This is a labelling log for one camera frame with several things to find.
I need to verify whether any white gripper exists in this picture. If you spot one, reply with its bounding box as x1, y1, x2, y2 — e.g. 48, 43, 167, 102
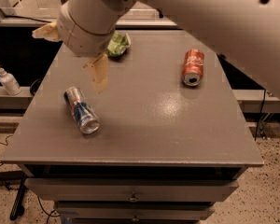
32, 3, 115, 93

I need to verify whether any blue silver redbull can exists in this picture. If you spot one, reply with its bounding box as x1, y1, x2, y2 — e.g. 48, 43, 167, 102
63, 87, 100, 134

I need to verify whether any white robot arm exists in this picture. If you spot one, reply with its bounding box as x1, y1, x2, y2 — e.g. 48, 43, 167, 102
33, 0, 280, 99

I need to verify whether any red cola can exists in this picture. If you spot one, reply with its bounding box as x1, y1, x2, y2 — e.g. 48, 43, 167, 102
182, 49, 204, 87

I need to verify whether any crumpled green chip bag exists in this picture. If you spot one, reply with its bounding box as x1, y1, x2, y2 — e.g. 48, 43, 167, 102
105, 32, 132, 58

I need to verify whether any white pump dispenser bottle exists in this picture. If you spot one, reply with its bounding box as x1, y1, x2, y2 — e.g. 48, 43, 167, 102
0, 65, 21, 95

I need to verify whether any grey drawer cabinet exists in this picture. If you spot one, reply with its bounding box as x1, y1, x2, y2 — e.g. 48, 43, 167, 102
2, 31, 262, 224

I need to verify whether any upper grey drawer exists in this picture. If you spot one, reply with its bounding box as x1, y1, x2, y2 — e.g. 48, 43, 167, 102
25, 178, 238, 203

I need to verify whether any grey drawer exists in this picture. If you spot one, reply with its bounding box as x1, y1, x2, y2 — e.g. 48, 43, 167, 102
25, 178, 238, 203
55, 202, 215, 220

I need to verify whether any lower grey drawer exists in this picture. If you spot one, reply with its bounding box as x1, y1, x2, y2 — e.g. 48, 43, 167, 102
55, 202, 215, 220

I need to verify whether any black stand leg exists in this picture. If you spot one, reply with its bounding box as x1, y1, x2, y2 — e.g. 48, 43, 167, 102
9, 175, 26, 221

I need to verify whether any black cable on ledge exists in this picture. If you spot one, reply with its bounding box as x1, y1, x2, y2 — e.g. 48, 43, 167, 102
0, 7, 54, 24

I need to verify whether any black floor cable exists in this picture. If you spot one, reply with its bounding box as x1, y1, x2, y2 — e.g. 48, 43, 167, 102
0, 128, 61, 224

